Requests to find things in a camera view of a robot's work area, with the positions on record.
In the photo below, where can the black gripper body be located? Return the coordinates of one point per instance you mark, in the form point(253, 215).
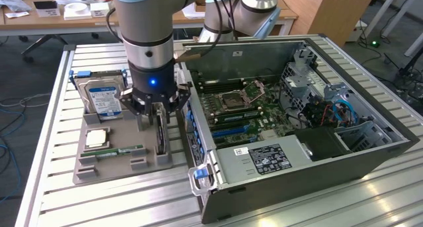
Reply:
point(153, 80)

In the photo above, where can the black green graphics card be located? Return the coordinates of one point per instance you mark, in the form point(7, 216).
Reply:
point(162, 132)

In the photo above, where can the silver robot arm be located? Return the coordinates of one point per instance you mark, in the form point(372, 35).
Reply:
point(146, 26)

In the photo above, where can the blue slot latch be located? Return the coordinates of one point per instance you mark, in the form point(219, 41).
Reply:
point(197, 138)
point(190, 115)

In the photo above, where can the hard disk with blue rails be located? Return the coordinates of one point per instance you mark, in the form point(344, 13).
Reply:
point(99, 98)

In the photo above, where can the RAM slot with black latches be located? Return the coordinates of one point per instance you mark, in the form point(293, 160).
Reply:
point(223, 89)
point(221, 83)

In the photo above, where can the RAM slot with white latches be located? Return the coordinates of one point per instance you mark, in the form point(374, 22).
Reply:
point(222, 86)
point(219, 80)

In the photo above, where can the grey parts rack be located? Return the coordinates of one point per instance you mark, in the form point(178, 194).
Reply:
point(122, 137)

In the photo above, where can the CPU socket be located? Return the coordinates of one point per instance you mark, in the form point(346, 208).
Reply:
point(231, 100)

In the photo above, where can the silver CPU chip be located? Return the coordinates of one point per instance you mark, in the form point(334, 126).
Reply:
point(98, 139)

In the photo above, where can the long black expansion slot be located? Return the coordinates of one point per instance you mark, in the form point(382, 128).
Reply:
point(231, 126)

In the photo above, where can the green RAM stick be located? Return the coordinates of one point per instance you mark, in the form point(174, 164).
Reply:
point(238, 117)
point(109, 152)

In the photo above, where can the blue expansion slot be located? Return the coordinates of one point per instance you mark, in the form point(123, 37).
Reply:
point(229, 133)

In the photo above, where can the silver socket cover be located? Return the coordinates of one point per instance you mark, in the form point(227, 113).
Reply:
point(254, 83)

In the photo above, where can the green motherboard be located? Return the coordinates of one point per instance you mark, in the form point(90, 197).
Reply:
point(274, 113)

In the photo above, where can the white paper stack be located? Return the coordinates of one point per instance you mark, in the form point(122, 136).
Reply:
point(193, 12)

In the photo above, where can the silver chipset heatsink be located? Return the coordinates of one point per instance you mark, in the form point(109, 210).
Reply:
point(271, 135)

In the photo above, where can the grey power supply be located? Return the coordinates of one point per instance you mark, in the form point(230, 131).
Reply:
point(238, 167)

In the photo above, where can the white cube box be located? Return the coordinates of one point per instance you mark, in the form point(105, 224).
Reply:
point(99, 7)

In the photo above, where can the flat white box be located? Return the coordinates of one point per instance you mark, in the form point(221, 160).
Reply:
point(79, 17)

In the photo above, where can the grey wheeled desk leg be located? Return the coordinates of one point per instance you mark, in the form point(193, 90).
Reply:
point(43, 42)

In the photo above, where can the perforated metal disk bay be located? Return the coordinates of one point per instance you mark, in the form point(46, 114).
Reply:
point(299, 82)

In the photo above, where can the wooden desk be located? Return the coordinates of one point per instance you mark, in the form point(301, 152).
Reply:
point(50, 23)

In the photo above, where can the white tape roll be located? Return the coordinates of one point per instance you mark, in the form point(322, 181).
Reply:
point(67, 9)

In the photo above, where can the white box with black top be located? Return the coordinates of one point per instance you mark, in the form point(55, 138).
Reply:
point(46, 5)

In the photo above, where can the small paper label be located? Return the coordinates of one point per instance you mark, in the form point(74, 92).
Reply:
point(17, 14)

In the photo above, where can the clear plastic bag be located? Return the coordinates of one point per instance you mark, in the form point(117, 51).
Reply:
point(14, 1)

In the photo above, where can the dark grey PC case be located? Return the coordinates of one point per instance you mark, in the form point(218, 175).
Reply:
point(298, 194)

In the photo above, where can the slanted metal disk bay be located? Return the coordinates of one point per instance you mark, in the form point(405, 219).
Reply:
point(361, 132)

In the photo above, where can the wooden cabinet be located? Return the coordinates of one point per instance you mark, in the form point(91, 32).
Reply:
point(330, 14)

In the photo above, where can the black device with green light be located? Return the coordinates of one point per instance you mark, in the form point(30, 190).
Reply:
point(374, 42)

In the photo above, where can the white wall box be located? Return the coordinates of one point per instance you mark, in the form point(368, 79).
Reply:
point(361, 31)

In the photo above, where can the white table frame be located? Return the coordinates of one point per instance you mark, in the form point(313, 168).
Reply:
point(378, 14)

